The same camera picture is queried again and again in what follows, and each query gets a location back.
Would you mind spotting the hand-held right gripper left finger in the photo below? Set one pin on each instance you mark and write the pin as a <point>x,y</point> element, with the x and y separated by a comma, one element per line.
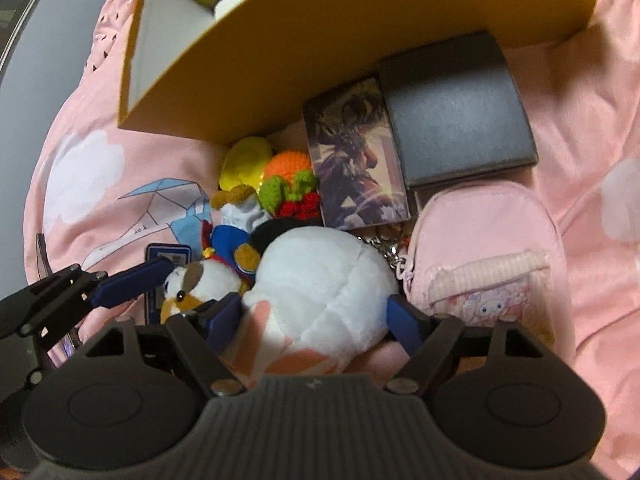
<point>225,316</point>

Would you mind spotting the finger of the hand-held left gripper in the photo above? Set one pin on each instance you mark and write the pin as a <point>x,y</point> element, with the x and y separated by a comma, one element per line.
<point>131,281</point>

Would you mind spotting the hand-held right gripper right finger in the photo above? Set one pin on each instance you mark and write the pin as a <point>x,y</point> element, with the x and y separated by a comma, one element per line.
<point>404,321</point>

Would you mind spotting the white round plush toy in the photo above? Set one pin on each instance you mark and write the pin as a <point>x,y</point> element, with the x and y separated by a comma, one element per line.
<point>320,280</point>

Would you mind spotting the illustrated card box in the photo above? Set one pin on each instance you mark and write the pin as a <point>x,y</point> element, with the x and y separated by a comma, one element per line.
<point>350,160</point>

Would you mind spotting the dark box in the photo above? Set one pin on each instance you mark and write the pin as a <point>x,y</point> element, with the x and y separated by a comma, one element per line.
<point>450,120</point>

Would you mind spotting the orange cardboard box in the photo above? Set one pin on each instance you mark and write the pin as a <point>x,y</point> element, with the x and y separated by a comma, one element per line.
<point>350,25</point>

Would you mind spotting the small brown white plush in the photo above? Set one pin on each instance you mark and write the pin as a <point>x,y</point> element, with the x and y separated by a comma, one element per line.
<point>210,280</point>

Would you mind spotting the dark blue card pack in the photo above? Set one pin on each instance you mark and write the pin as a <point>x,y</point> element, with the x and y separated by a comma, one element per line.
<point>170,251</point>

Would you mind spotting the duck plush in blue outfit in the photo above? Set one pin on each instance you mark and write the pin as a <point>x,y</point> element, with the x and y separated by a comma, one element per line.
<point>227,246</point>

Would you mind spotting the pink mini backpack pouch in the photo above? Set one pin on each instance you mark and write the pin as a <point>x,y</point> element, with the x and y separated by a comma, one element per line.
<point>480,220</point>

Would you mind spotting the crocheted orange fruit charm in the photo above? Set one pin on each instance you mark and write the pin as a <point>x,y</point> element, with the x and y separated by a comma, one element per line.
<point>290,180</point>

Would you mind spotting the yellow plastic toy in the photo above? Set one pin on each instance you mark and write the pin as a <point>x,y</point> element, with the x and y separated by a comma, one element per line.
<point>245,165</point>

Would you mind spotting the pink printed bedsheet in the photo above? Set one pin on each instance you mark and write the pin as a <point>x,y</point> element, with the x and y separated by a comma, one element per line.
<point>575,110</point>

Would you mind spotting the white small box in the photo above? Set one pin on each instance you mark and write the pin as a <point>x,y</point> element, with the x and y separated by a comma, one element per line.
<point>236,0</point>

